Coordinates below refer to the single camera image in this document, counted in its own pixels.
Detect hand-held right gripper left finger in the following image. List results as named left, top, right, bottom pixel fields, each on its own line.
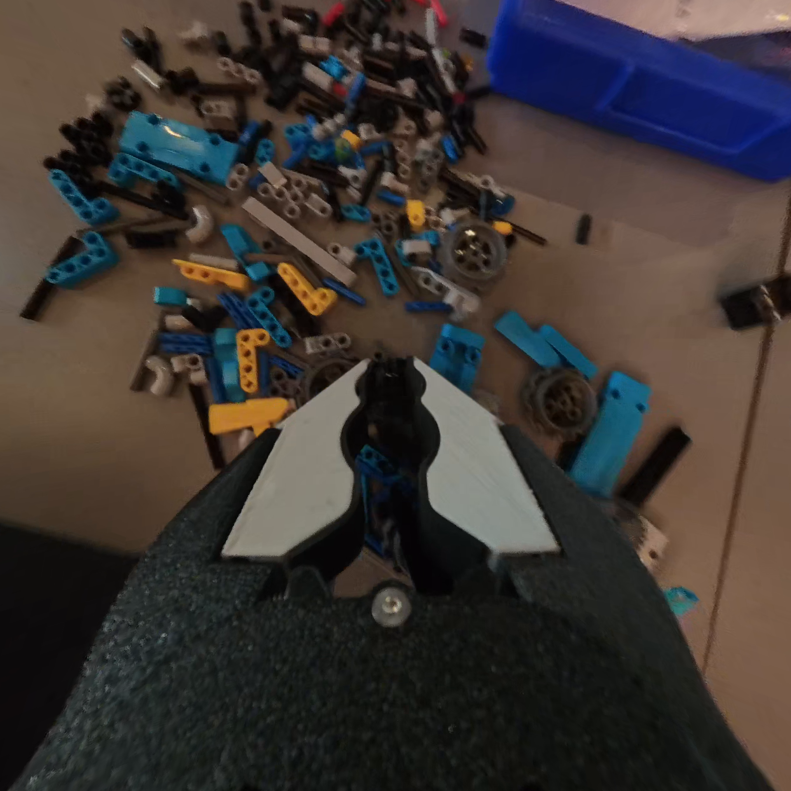
left=221, top=358, right=372, bottom=563

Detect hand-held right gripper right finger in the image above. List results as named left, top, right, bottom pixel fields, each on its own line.
left=411, top=357, right=562, bottom=578

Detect pile of building pieces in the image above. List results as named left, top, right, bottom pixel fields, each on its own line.
left=19, top=0, right=700, bottom=619

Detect grey toothed wheel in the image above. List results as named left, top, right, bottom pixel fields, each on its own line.
left=289, top=357, right=356, bottom=412
left=522, top=367, right=599, bottom=437
left=442, top=222, right=511, bottom=283

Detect long blue panel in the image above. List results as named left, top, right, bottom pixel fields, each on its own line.
left=567, top=371, right=653, bottom=499

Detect tan block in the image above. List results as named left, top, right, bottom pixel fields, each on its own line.
left=621, top=512, right=670, bottom=572

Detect blue storage bin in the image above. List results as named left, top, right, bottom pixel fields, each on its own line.
left=485, top=0, right=791, bottom=183

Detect clear plastic bags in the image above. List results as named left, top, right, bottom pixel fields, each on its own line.
left=556, top=0, right=791, bottom=45

